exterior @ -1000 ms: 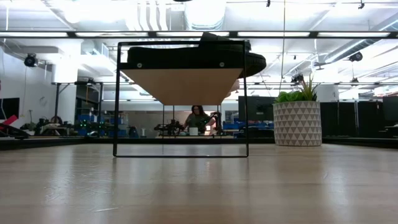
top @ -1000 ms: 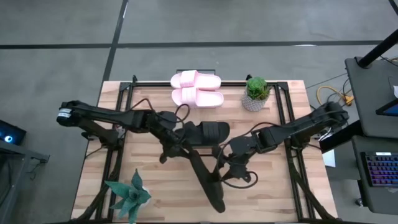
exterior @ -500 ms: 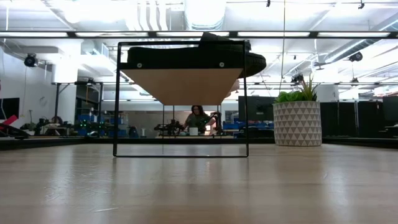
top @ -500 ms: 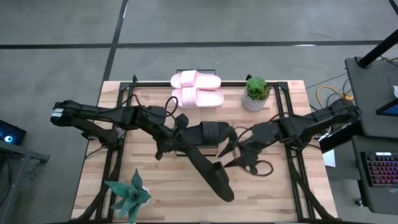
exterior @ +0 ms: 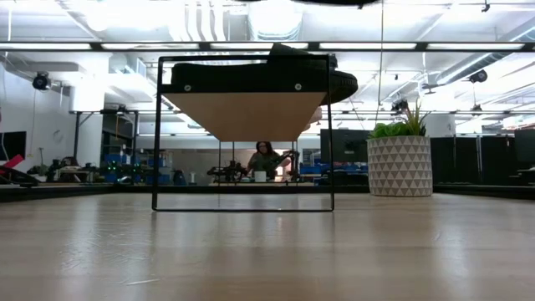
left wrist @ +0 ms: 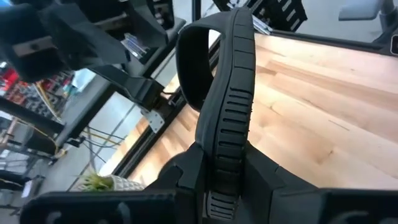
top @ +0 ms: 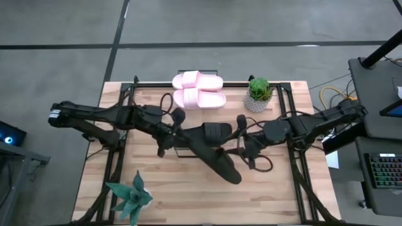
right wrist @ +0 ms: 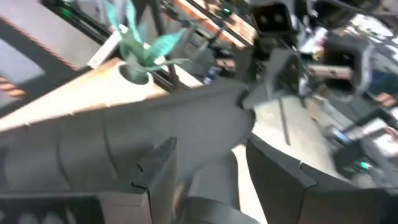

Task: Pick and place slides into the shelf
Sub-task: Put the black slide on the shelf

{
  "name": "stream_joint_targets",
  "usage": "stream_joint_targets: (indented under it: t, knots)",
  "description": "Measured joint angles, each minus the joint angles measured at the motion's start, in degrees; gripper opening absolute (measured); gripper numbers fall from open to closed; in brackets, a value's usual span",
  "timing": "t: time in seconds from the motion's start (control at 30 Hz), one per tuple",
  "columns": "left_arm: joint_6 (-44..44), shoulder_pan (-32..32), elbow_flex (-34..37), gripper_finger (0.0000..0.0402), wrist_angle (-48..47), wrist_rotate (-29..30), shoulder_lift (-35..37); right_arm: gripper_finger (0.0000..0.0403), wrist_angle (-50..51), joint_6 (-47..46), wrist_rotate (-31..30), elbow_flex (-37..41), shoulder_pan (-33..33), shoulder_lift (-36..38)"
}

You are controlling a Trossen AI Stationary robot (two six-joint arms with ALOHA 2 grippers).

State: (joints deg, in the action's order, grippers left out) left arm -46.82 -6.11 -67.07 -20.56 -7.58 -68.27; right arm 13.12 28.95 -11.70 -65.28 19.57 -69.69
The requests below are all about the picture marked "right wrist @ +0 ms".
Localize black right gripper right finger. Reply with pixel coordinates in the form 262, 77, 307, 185
244, 138, 398, 224

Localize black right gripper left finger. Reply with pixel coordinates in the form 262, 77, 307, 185
0, 136, 179, 224

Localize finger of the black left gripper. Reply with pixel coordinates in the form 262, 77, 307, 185
242, 48, 304, 110

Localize black rubber slide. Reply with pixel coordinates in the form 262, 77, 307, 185
0, 79, 259, 224

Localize teal plant in white pot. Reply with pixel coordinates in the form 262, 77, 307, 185
104, 0, 190, 86

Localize silver aluminium extrusion bar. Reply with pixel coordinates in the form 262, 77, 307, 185
86, 24, 126, 70

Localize wooden shelf with black frame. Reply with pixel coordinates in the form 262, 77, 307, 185
248, 95, 346, 184

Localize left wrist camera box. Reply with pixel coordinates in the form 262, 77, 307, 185
249, 1, 294, 34

